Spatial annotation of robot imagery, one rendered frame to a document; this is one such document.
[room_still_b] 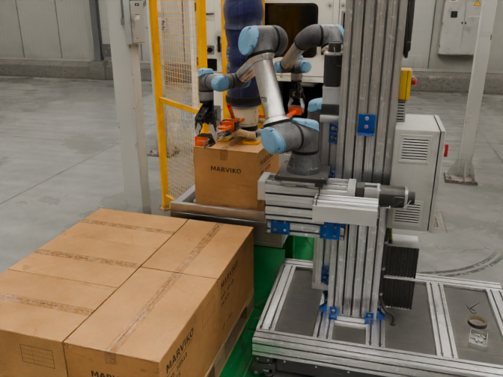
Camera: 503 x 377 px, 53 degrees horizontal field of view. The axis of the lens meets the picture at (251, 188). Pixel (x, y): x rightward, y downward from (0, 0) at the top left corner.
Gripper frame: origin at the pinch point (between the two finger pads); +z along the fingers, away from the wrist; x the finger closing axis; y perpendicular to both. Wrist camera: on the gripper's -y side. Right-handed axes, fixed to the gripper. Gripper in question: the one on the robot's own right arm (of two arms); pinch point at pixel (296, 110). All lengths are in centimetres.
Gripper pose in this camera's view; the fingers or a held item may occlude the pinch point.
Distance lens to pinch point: 334.4
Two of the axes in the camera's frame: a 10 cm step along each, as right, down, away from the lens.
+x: 9.5, 1.1, -3.0
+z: 0.0, 9.4, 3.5
